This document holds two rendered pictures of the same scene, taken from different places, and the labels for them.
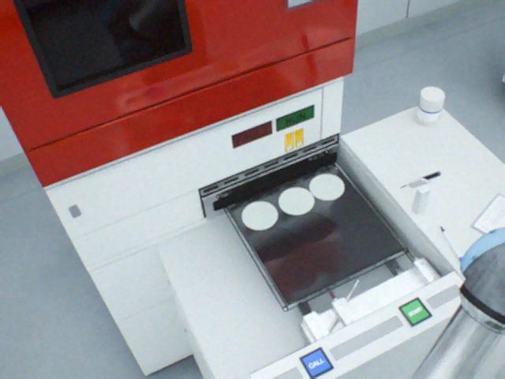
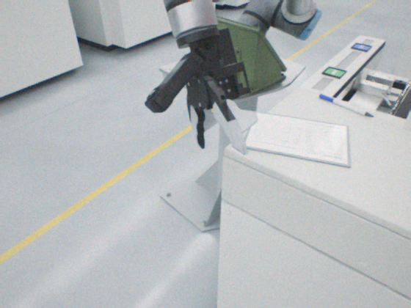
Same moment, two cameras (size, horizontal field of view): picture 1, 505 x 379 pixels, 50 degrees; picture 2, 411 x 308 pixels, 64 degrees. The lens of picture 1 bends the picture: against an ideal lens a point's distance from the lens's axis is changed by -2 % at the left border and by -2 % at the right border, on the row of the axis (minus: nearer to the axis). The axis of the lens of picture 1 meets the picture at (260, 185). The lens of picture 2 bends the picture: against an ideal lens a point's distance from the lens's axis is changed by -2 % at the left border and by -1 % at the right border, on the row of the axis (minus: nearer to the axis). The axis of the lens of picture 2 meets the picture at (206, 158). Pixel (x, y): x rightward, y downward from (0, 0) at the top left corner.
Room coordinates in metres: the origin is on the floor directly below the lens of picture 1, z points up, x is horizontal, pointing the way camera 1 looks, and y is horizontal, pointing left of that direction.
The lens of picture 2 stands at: (1.18, -1.10, 1.36)
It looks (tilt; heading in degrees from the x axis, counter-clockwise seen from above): 39 degrees down; 150
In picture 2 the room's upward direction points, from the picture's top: straight up
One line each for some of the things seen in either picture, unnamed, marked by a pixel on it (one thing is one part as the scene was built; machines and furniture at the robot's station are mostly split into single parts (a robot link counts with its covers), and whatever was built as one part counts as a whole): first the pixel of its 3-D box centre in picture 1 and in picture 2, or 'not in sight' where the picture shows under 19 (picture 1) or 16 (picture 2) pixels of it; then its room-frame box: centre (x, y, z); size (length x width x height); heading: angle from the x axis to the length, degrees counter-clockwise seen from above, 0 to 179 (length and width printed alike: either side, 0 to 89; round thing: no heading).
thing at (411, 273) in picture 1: (372, 307); (362, 106); (0.67, -0.25, 0.87); 0.36 x 0.08 x 0.03; 113
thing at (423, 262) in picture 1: (427, 273); not in sight; (0.73, -0.40, 0.89); 0.08 x 0.03 x 0.03; 23
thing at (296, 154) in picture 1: (271, 164); not in sight; (1.10, -0.04, 0.96); 0.44 x 0.01 x 0.02; 113
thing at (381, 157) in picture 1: (449, 200); (395, 191); (0.96, -0.53, 0.89); 0.62 x 0.35 x 0.14; 23
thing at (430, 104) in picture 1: (430, 106); not in sight; (1.23, -0.52, 1.01); 0.07 x 0.07 x 0.10
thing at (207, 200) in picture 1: (272, 180); not in sight; (1.09, -0.04, 0.89); 0.44 x 0.02 x 0.10; 113
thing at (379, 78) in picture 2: (317, 329); (379, 79); (0.61, -0.11, 0.89); 0.08 x 0.03 x 0.03; 23
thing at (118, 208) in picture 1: (210, 170); not in sight; (1.04, 0.13, 1.02); 0.82 x 0.03 x 0.40; 113
